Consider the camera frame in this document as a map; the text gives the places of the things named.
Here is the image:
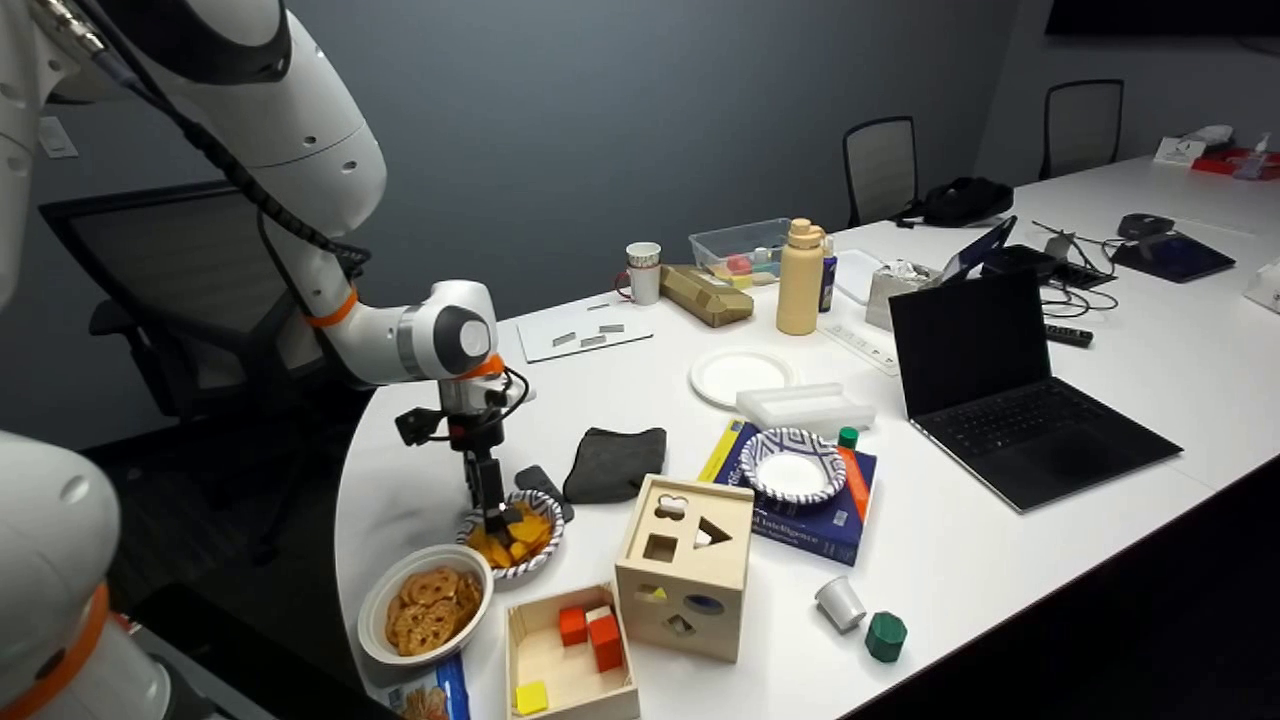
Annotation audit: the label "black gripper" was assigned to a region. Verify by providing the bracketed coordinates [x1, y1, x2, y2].
[394, 375, 526, 525]

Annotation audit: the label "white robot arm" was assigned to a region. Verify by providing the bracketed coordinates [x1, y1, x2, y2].
[0, 0, 503, 520]

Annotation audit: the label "white round plate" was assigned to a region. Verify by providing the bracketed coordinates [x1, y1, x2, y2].
[689, 353, 790, 410]

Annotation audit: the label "white bowl of pretzels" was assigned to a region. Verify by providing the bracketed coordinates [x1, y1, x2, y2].
[354, 546, 490, 670]

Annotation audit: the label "open wooden block box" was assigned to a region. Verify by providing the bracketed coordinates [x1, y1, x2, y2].
[506, 586, 640, 720]

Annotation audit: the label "snack packet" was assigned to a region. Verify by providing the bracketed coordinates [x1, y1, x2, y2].
[389, 655, 472, 720]

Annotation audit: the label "wooden shape sorter box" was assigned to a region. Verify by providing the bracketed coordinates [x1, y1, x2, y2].
[617, 478, 750, 663]

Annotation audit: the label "black mesh office chair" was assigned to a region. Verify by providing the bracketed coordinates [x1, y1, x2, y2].
[36, 180, 390, 536]

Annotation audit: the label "white paper cup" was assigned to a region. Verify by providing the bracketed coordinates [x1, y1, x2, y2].
[624, 242, 658, 305]

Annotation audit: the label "brown rectangular box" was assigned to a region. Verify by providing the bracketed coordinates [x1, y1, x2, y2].
[658, 265, 750, 329]

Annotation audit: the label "white bowl with blue pattern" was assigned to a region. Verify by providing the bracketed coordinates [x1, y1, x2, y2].
[740, 430, 843, 506]

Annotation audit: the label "clear plastic lid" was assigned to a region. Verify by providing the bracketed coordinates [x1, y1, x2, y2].
[736, 384, 876, 430]

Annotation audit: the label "dark blue book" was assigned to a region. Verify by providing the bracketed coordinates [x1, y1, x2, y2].
[698, 419, 876, 564]

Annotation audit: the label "clear plastic container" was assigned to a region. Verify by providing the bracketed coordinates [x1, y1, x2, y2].
[689, 218, 788, 290]

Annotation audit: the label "tan plastic bottle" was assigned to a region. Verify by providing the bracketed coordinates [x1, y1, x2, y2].
[775, 218, 825, 338]

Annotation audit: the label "green cylinder block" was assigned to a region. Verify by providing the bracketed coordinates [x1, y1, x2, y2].
[865, 614, 909, 663]

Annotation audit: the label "black laptop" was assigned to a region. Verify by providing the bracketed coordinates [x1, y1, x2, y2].
[886, 276, 1177, 511]

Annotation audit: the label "far left office chair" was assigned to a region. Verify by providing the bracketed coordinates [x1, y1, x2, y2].
[843, 117, 921, 225]

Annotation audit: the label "black bag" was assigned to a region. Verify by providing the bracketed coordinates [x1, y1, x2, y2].
[904, 178, 1013, 227]

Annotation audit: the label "far right office chair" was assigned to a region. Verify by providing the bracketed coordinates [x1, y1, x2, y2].
[1039, 80, 1124, 178]

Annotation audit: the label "black tablet case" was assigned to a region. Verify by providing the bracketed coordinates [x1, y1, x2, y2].
[1111, 234, 1232, 283]

